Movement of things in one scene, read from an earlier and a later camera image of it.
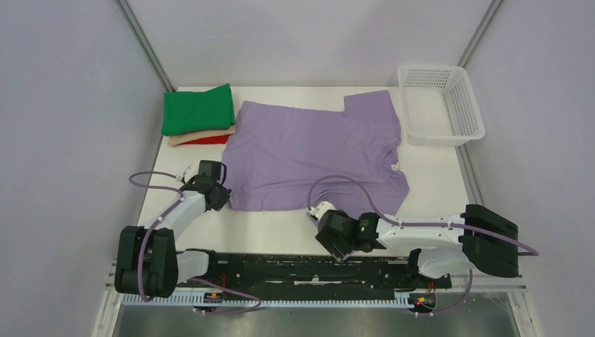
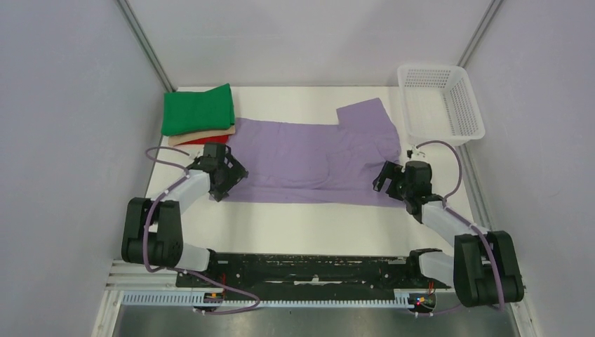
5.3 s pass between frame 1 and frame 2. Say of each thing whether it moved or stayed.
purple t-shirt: moved
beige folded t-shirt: stayed
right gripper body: moved
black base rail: stayed
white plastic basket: stayed
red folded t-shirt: stayed
